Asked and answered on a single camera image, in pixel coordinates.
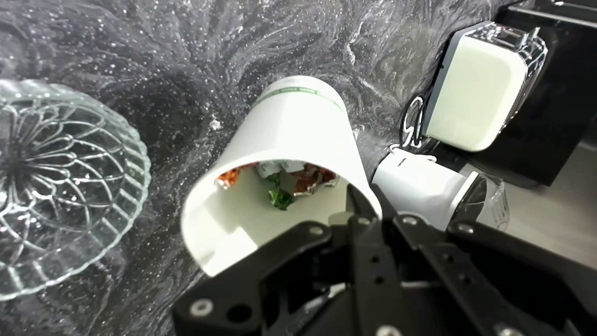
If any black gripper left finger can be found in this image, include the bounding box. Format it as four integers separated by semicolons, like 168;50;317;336
169;209;376;336

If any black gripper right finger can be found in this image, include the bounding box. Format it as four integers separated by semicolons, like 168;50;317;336
345;183;597;336

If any white paper cup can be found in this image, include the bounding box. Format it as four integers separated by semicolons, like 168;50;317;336
179;72;384;278

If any patterned glass bowl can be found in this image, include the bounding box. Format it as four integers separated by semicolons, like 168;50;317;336
0;76;153;304

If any green wrapped candy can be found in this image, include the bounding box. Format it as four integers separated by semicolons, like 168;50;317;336
265;175;296;212

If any brown wrapped candy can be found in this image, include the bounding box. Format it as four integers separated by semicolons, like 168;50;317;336
291;162;337;198

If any white container with clear lid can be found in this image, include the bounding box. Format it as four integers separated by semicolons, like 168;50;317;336
371;147;511;233

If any orange wrapped candy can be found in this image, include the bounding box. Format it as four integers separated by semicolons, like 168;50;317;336
216;166;242;190

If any white chrome-framed container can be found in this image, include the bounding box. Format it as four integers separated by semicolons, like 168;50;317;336
423;20;550;155

